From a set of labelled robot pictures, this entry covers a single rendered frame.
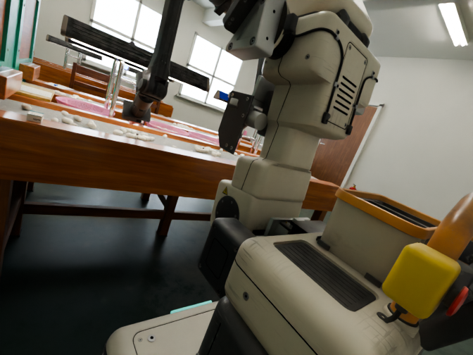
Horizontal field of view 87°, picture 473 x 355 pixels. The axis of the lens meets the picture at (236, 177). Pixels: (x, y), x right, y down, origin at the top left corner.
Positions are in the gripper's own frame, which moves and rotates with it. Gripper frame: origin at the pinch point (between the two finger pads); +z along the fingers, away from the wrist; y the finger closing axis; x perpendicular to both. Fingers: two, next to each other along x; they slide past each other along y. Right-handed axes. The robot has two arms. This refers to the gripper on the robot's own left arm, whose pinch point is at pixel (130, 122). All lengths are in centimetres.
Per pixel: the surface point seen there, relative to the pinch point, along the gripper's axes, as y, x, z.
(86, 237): 0, 35, 84
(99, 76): -6, -172, 193
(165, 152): -11.1, 15.0, -9.2
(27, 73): 40, -42, 47
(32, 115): 29.5, 11.6, -8.4
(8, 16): 43, -35, 7
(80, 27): 21.7, -30.3, -7.4
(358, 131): -464, -180, 102
